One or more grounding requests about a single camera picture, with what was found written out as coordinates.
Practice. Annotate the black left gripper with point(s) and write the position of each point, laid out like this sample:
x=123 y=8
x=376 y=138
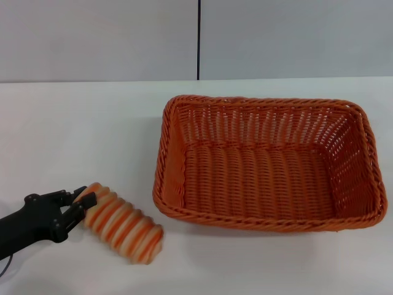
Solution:
x=43 y=215

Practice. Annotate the orange white striped bread roll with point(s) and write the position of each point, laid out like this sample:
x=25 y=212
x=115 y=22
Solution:
x=129 y=229

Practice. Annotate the orange woven wicker basket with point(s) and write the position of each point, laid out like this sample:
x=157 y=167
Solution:
x=264 y=175

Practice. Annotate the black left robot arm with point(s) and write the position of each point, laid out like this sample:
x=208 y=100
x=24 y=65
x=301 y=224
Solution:
x=12 y=233

